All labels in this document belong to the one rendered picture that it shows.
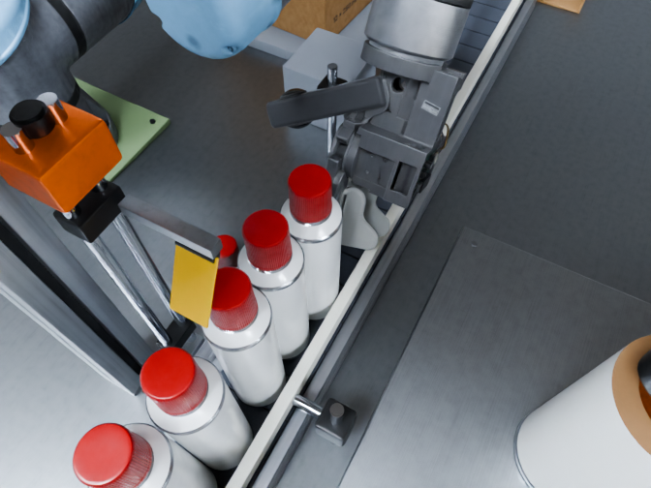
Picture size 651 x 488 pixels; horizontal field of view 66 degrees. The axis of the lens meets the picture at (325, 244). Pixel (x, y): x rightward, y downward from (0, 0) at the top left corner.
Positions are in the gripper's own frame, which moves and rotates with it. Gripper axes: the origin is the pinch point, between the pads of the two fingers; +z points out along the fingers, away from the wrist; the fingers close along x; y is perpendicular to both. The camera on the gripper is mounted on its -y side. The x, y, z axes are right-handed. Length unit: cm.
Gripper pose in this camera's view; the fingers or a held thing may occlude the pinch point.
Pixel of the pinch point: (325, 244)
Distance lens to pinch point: 51.8
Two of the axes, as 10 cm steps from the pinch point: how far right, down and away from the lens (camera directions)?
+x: 4.1, -3.8, 8.3
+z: -2.4, 8.3, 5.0
